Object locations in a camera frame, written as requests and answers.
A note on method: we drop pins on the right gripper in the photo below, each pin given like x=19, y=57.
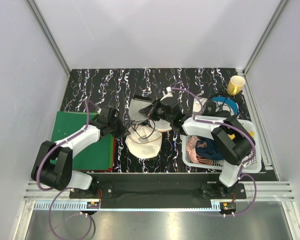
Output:
x=150, y=110

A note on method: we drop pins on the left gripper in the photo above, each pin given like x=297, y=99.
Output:
x=123, y=131

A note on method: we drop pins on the white mesh laundry bag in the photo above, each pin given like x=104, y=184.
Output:
x=144, y=149

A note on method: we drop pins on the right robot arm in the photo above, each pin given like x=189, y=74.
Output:
x=234, y=151

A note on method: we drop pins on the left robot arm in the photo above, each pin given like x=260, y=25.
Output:
x=53, y=166

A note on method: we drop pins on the white plastic laundry basket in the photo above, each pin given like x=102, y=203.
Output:
x=202, y=126

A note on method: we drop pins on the red folder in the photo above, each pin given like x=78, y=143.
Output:
x=112, y=153

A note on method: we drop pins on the green folder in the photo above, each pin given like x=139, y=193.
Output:
x=95, y=157

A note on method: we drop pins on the white packet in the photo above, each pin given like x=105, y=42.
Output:
x=197, y=105

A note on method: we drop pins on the pink garment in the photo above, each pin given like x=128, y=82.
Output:
x=192, y=154

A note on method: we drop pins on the navy blue garment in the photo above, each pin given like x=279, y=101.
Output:
x=207, y=148

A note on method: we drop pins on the blue tape roll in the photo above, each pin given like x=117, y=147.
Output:
x=228, y=102

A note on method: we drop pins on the yellow mug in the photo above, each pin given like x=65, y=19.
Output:
x=235, y=85

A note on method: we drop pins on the yellow garment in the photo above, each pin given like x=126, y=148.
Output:
x=252, y=133

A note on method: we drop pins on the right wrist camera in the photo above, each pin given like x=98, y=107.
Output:
x=167, y=93

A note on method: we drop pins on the black headphones with cable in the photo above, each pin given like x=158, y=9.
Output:
x=214, y=109

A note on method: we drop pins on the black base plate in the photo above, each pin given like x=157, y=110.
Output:
x=157, y=190

